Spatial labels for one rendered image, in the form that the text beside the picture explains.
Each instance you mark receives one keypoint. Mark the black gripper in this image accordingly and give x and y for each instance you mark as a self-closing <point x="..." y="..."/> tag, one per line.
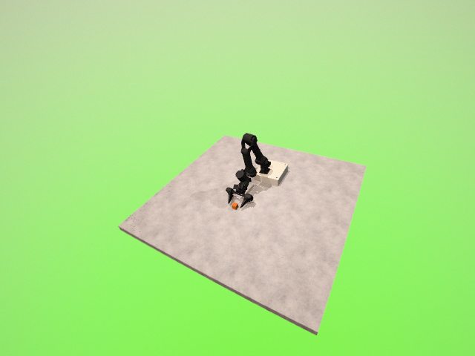
<point x="247" y="197"/>

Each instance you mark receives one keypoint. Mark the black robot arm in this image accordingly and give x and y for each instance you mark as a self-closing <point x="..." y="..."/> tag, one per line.
<point x="250" y="171"/>

